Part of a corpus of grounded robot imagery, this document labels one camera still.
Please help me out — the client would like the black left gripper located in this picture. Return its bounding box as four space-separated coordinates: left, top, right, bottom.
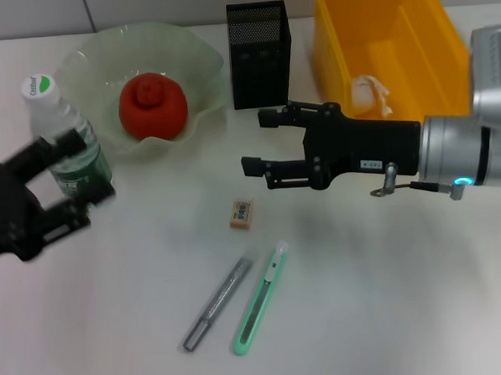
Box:
0 127 121 264

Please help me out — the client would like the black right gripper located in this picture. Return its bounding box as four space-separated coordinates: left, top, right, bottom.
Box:
237 94 425 195

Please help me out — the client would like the clear green-label water bottle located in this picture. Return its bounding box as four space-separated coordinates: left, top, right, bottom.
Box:
18 69 118 210

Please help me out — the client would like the red-orange toy orange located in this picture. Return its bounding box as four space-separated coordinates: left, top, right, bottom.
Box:
116 70 190 143

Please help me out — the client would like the white paper ball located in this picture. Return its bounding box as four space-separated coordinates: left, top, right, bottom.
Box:
349 73 395 118

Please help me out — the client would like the mint green utility knife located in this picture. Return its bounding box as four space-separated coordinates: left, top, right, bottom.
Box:
227 240 296 357

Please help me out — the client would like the beige barcode eraser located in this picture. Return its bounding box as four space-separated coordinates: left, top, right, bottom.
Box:
227 197 256 232

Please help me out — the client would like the black mesh pen holder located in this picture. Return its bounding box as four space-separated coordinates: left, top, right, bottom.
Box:
225 0 295 112

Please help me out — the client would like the green glass fruit plate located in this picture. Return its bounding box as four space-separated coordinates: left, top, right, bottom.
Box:
51 17 231 167

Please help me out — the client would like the grey glitter pen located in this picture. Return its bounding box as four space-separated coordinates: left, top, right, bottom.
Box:
176 244 267 354

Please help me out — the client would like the yellow plastic bin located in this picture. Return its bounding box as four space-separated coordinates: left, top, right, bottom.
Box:
310 0 475 125

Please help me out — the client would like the right wrist cable with plugs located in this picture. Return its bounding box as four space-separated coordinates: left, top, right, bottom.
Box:
367 158 476 206

